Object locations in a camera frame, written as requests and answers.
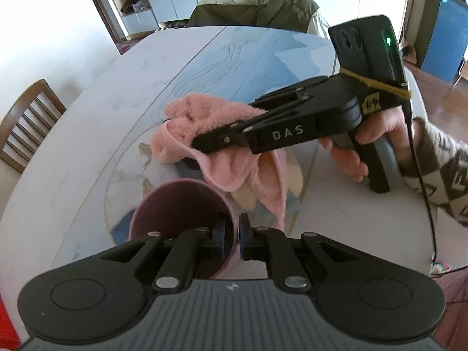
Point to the pink fluffy towel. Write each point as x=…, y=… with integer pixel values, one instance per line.
x=233, y=169

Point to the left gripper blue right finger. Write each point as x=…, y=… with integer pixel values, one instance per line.
x=252, y=240

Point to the pink plastic cup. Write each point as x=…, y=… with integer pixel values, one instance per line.
x=184, y=204

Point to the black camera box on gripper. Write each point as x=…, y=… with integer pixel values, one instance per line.
x=368, y=47

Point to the olive green jacket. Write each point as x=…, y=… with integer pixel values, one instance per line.
x=293, y=15

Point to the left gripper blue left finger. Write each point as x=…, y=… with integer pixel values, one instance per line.
x=216, y=241

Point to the patterned sleeve right forearm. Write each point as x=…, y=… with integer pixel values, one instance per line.
x=443, y=166

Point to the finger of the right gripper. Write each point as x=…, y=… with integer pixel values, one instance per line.
x=276, y=106
x=222, y=137

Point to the person right hand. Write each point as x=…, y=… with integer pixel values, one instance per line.
x=389, y=123

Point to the brown wooden chair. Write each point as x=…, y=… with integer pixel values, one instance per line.
x=27, y=124

